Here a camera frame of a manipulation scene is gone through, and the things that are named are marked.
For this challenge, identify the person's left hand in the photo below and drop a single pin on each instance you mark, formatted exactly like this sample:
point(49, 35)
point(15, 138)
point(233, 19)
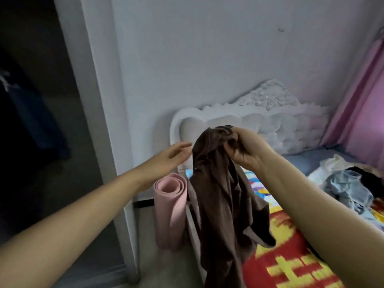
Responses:
point(165, 162)

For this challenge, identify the red bedsheet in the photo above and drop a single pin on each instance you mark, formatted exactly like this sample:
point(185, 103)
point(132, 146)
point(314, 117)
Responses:
point(282, 261)

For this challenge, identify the white tufted headboard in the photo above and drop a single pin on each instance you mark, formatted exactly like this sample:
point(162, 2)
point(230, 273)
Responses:
point(288, 126)

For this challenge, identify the white bed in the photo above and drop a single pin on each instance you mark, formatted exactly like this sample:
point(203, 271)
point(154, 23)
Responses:
point(288, 129)

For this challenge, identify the person's right forearm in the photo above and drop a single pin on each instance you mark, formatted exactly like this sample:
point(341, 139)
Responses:
point(330, 219)

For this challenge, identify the pink rolled mat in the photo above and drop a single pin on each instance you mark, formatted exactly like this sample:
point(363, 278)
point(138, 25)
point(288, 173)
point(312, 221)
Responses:
point(171, 213)

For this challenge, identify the grey wardrobe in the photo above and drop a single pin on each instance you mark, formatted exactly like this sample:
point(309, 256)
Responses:
point(54, 147)

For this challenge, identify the wide pink curtain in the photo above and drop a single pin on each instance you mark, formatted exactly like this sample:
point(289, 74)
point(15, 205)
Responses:
point(363, 111)

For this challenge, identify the blue garment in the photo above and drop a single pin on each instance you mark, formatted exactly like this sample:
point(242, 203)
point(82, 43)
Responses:
point(36, 123)

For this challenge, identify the grey pillow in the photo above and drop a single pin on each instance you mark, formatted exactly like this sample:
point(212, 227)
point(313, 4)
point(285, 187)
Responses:
point(306, 160)

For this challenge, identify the person's left forearm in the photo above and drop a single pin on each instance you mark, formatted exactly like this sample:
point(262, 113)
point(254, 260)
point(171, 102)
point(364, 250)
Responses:
point(66, 231)

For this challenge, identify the person's right hand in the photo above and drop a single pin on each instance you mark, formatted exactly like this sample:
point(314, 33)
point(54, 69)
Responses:
point(246, 147)

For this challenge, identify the pile of mixed clothes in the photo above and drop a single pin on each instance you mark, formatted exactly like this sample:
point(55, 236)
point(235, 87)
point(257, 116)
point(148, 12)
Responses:
point(351, 186)

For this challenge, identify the colourful patterned pillow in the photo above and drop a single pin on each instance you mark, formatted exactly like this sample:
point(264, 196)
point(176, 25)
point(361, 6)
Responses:
point(259, 189)

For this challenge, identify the brown garment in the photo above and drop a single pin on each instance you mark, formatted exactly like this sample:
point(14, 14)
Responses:
point(222, 219)

